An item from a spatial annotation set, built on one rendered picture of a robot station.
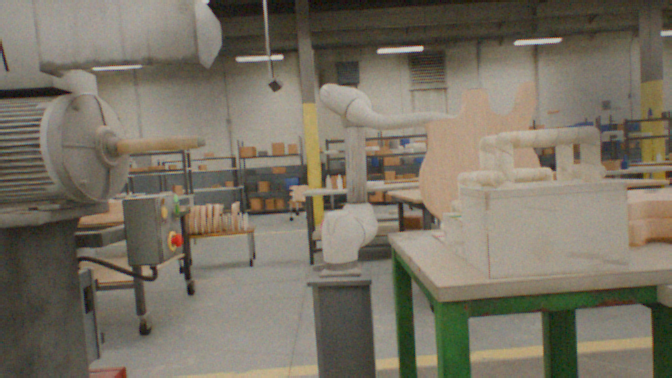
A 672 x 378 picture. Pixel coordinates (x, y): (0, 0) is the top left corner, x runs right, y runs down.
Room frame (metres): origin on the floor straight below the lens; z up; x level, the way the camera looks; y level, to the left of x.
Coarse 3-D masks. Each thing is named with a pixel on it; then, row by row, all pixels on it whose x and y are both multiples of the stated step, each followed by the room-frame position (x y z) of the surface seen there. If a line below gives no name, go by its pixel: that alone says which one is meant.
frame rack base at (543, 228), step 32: (480, 192) 0.71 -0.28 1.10; (512, 192) 0.69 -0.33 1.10; (544, 192) 0.69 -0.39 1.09; (576, 192) 0.69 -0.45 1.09; (608, 192) 0.69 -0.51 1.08; (480, 224) 0.72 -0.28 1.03; (512, 224) 0.69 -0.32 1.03; (544, 224) 0.69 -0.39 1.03; (576, 224) 0.69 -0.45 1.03; (608, 224) 0.69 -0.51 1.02; (480, 256) 0.73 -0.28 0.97; (512, 256) 0.69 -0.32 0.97; (544, 256) 0.69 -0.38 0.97; (576, 256) 0.69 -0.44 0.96; (608, 256) 0.69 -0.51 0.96
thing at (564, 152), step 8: (560, 144) 0.79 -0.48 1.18; (568, 144) 0.78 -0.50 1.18; (560, 152) 0.79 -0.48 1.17; (568, 152) 0.78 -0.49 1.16; (560, 160) 0.79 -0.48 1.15; (568, 160) 0.78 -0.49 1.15; (560, 168) 0.79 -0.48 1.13; (568, 168) 0.78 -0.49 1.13; (560, 176) 0.79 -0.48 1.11; (568, 176) 0.78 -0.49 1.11
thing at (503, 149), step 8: (496, 144) 0.71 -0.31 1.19; (504, 144) 0.70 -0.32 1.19; (496, 152) 0.71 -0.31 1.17; (504, 152) 0.70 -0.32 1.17; (512, 152) 0.70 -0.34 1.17; (496, 160) 0.72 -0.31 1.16; (504, 160) 0.70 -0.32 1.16; (512, 160) 0.70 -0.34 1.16; (496, 168) 0.72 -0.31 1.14; (504, 168) 0.70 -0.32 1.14; (512, 168) 0.70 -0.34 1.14; (512, 176) 0.70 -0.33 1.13; (504, 184) 0.70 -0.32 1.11; (512, 184) 0.70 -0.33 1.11
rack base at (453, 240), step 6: (444, 216) 0.98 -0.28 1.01; (444, 222) 0.98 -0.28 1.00; (450, 222) 0.93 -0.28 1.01; (456, 222) 0.88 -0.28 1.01; (444, 228) 0.99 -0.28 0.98; (450, 228) 0.93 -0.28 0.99; (456, 228) 0.88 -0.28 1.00; (444, 234) 0.99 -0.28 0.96; (450, 234) 0.93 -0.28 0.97; (456, 234) 0.88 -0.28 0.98; (444, 240) 0.99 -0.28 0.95; (450, 240) 0.94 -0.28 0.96; (456, 240) 0.89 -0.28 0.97; (462, 240) 0.84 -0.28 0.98; (450, 246) 0.94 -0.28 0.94; (456, 246) 0.89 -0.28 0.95; (462, 246) 0.84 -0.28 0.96; (456, 252) 0.89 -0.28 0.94; (462, 252) 0.84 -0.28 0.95; (462, 258) 0.84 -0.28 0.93
